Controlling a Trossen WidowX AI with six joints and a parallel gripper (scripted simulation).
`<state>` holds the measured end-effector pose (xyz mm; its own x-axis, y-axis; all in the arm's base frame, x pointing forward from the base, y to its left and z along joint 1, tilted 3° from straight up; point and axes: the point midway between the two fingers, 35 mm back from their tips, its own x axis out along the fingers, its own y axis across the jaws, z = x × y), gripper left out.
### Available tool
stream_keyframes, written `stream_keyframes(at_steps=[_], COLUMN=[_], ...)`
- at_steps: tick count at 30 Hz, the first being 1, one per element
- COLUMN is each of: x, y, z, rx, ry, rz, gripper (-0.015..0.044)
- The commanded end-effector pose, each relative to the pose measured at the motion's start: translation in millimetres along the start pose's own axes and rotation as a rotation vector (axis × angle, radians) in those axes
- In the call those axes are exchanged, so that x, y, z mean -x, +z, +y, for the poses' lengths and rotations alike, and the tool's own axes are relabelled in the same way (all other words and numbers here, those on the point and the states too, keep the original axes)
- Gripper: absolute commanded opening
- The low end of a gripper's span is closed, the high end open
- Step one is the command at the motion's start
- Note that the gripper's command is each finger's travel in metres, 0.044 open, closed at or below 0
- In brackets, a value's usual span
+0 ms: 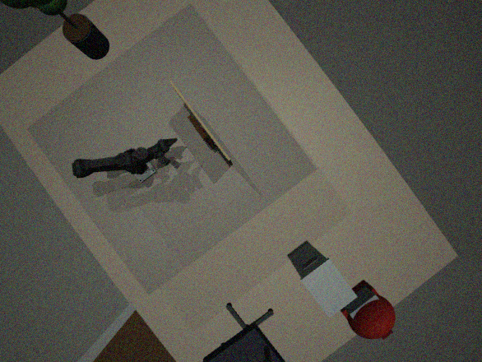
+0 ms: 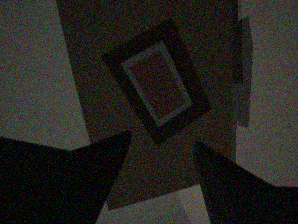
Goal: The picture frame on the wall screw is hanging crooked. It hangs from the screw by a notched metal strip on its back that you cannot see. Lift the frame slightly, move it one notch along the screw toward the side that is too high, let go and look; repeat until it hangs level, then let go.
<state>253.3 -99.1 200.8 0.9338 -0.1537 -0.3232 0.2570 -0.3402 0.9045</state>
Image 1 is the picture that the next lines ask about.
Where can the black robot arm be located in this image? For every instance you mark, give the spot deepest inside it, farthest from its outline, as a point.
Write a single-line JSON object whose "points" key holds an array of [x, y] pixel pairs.
{"points": [[131, 160]]}

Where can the dark rectangular picture frame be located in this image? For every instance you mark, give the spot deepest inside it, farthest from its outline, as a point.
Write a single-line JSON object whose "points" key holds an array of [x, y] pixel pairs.
{"points": [[199, 128]]}

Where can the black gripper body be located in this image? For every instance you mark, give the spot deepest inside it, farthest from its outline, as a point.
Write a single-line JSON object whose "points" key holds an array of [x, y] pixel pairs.
{"points": [[157, 148]]}

